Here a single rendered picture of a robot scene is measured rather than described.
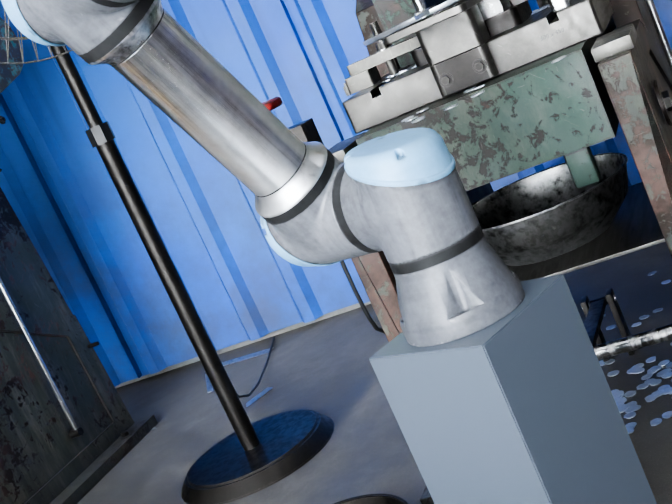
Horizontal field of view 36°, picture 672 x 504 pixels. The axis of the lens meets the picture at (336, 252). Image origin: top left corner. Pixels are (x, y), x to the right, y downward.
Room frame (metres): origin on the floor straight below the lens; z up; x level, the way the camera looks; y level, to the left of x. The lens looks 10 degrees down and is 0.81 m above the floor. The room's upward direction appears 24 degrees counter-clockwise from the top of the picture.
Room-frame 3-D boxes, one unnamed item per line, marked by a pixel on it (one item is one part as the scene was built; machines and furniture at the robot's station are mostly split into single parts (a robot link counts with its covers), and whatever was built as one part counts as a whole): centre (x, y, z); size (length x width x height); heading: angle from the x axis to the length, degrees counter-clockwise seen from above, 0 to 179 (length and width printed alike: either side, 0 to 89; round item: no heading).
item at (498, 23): (1.88, -0.38, 0.72); 0.20 x 0.16 x 0.03; 67
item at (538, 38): (1.88, -0.38, 0.68); 0.45 x 0.30 x 0.06; 67
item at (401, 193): (1.21, -0.10, 0.62); 0.13 x 0.12 x 0.14; 45
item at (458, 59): (1.72, -0.31, 0.72); 0.25 x 0.14 x 0.14; 157
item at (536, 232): (1.88, -0.38, 0.36); 0.34 x 0.34 x 0.10
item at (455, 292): (1.20, -0.11, 0.50); 0.15 x 0.15 x 0.10
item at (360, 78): (1.94, -0.23, 0.76); 0.17 x 0.06 x 0.10; 67
